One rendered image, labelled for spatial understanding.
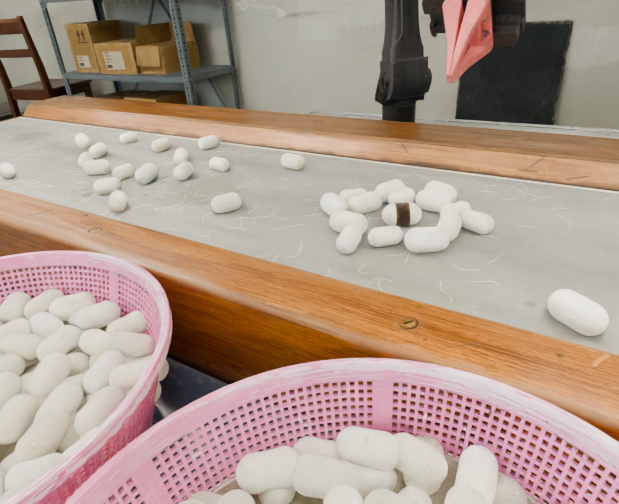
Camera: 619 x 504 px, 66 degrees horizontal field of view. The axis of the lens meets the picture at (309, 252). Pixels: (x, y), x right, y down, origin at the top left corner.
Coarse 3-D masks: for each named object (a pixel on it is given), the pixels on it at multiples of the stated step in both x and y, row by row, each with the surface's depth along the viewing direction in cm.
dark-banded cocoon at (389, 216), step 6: (390, 204) 45; (414, 204) 45; (384, 210) 45; (390, 210) 44; (414, 210) 44; (420, 210) 45; (384, 216) 45; (390, 216) 44; (396, 216) 44; (414, 216) 44; (420, 216) 45; (390, 222) 45; (414, 222) 45
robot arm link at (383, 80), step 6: (384, 72) 83; (384, 78) 83; (378, 84) 86; (384, 84) 83; (378, 90) 87; (384, 90) 84; (426, 90) 86; (378, 96) 87; (384, 96) 85; (420, 96) 87; (378, 102) 88; (384, 102) 86; (390, 102) 87; (396, 102) 87
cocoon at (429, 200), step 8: (424, 192) 47; (432, 192) 47; (440, 192) 47; (416, 200) 48; (424, 200) 47; (432, 200) 47; (440, 200) 46; (448, 200) 46; (424, 208) 48; (432, 208) 47; (440, 208) 46
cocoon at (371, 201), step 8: (368, 192) 48; (376, 192) 48; (352, 200) 47; (360, 200) 47; (368, 200) 47; (376, 200) 48; (352, 208) 47; (360, 208) 47; (368, 208) 48; (376, 208) 48
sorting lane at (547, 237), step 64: (0, 128) 95; (64, 128) 91; (64, 192) 60; (128, 192) 58; (192, 192) 57; (256, 192) 56; (320, 192) 54; (512, 192) 51; (576, 192) 50; (256, 256) 42; (320, 256) 41; (384, 256) 41; (448, 256) 40; (512, 256) 39; (576, 256) 39; (512, 320) 32
